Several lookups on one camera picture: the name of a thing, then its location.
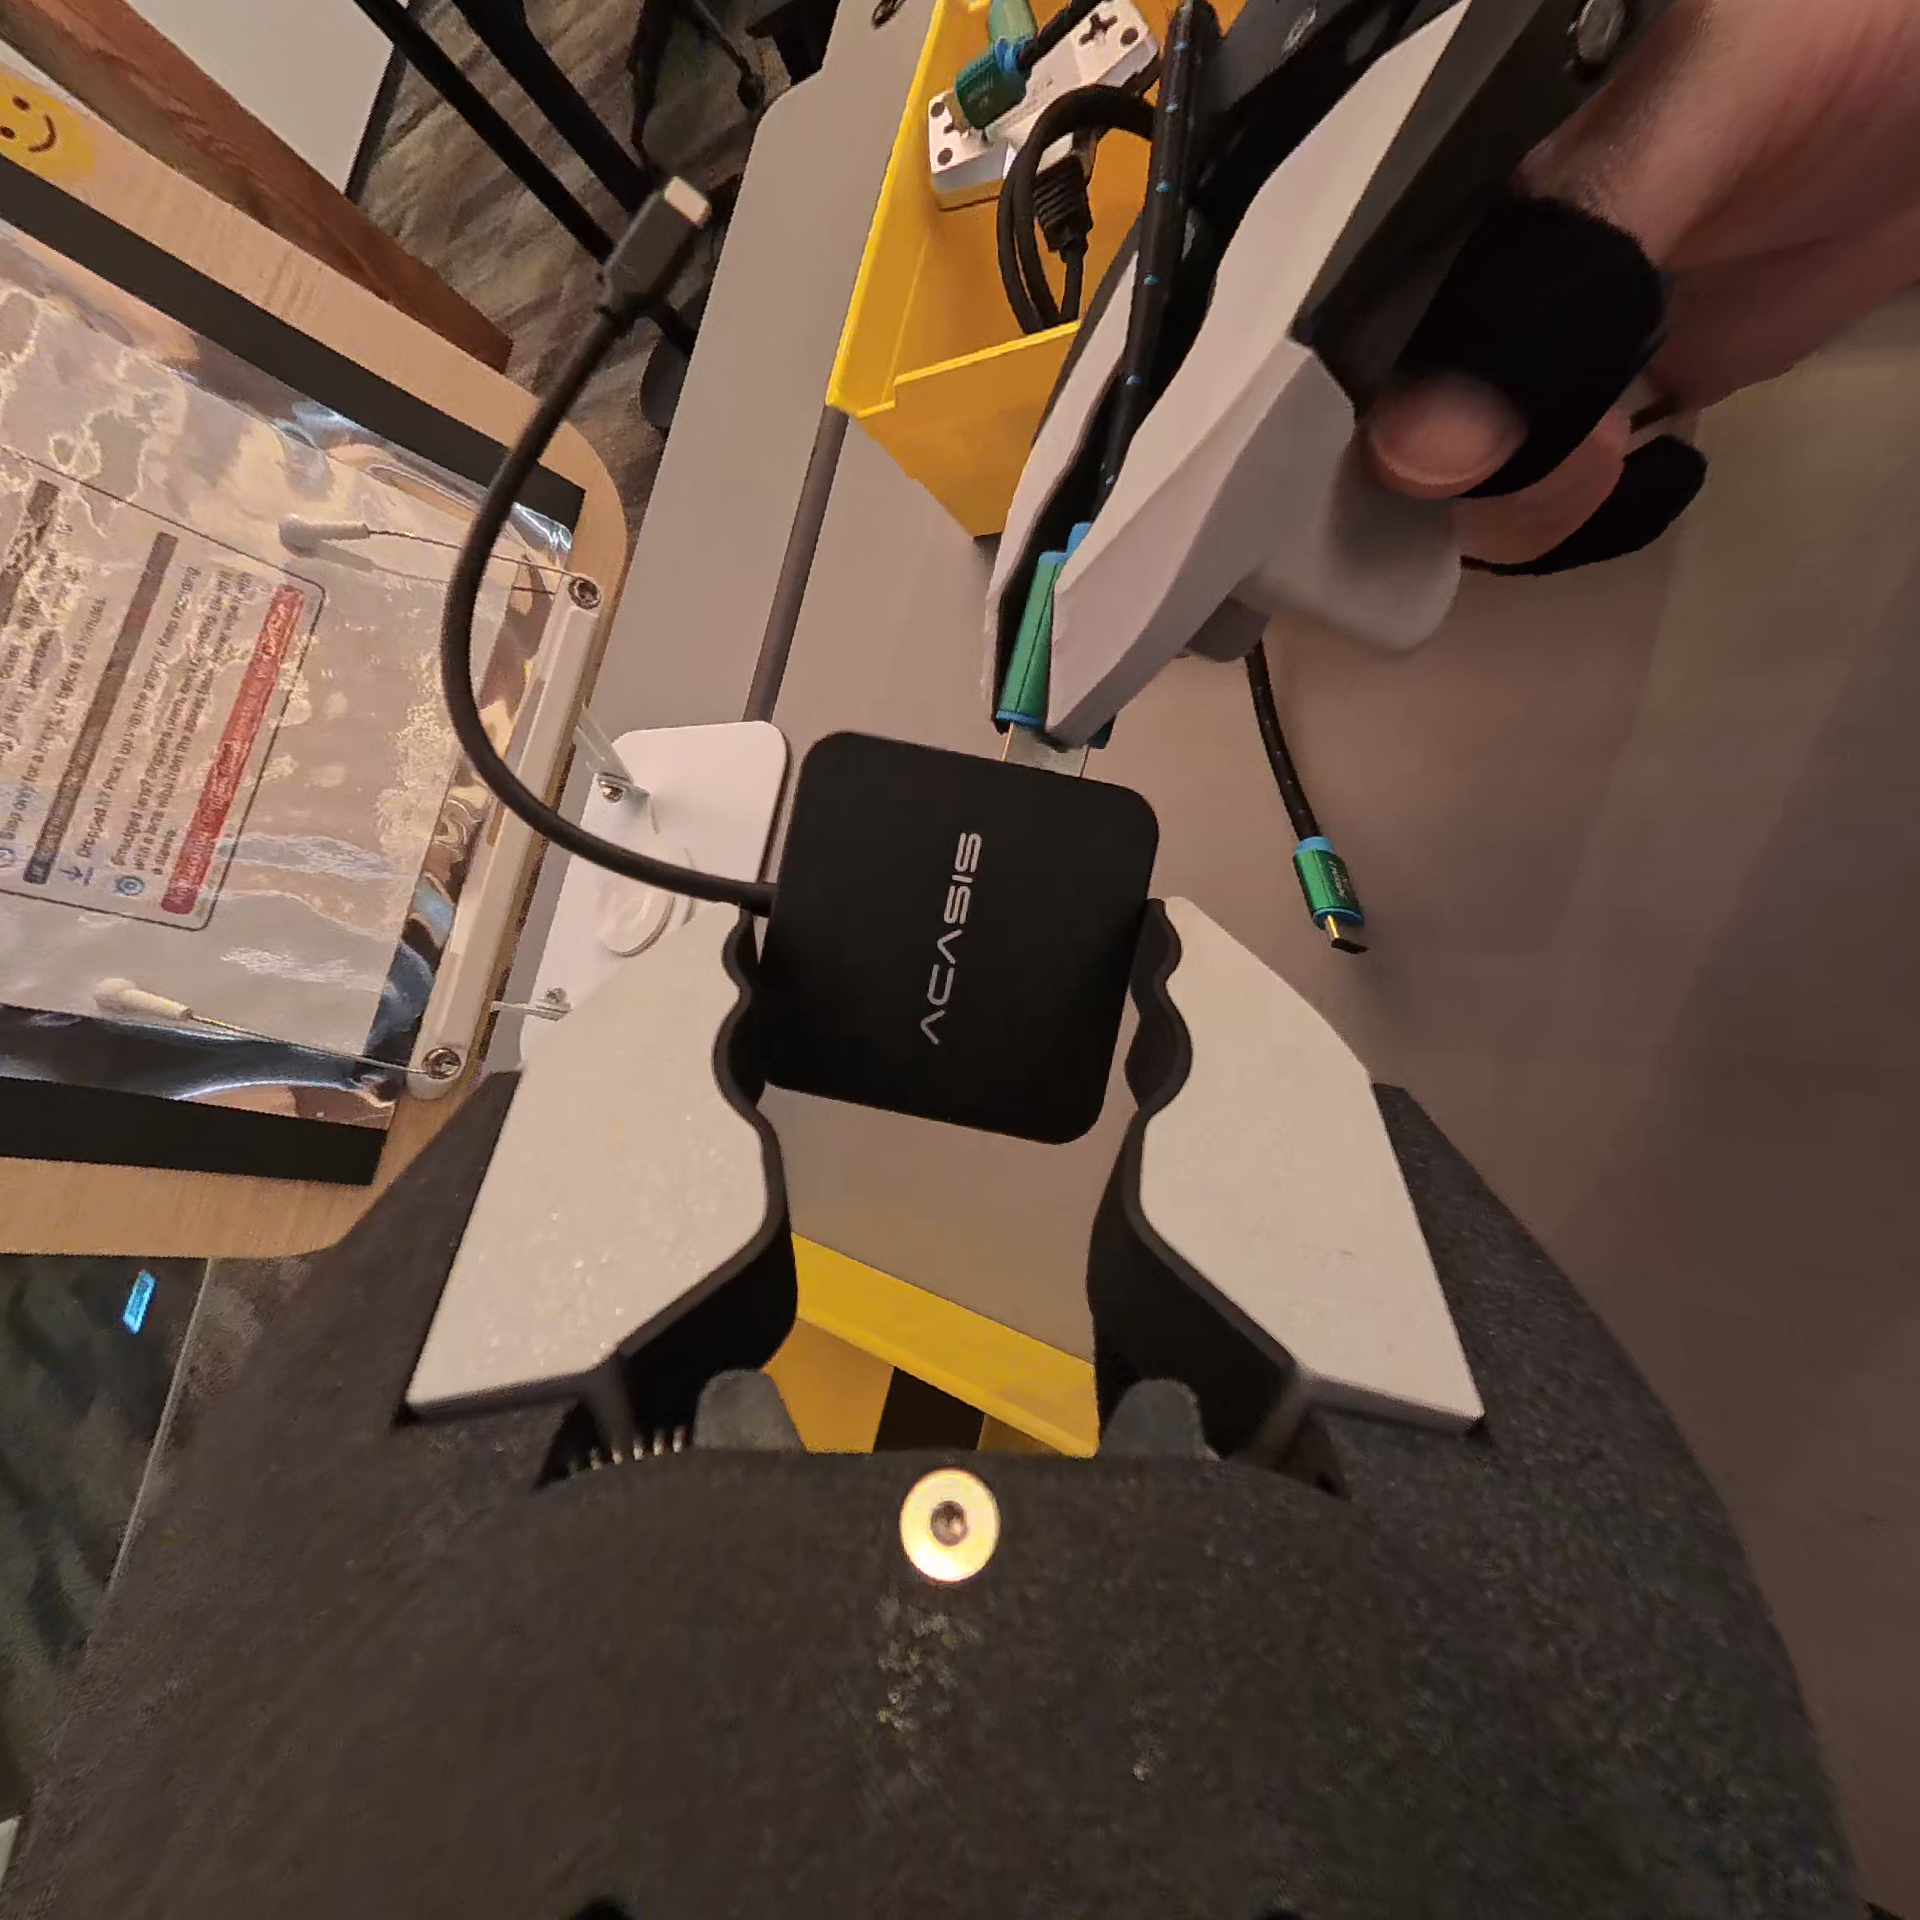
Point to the yellow plastic bin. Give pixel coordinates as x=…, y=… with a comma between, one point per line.
x=931, y=406
x=898, y=1322

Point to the person's right hand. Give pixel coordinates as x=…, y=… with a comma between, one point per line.
x=1770, y=182

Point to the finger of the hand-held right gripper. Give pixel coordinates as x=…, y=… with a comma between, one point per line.
x=1060, y=452
x=1201, y=494

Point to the yellow smiley sticker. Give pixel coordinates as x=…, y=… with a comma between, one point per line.
x=36, y=122

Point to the white sheet holder stand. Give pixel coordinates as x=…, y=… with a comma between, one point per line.
x=690, y=781

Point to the silver bag on wooden board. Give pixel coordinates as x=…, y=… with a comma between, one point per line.
x=151, y=1221

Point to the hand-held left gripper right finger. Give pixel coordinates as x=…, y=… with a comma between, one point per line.
x=1277, y=1202

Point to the white port fixture block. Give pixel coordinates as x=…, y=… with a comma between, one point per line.
x=1081, y=61

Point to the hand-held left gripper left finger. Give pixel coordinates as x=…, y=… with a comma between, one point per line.
x=602, y=1202

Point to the black square hub adapter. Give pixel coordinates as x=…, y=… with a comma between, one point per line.
x=961, y=929

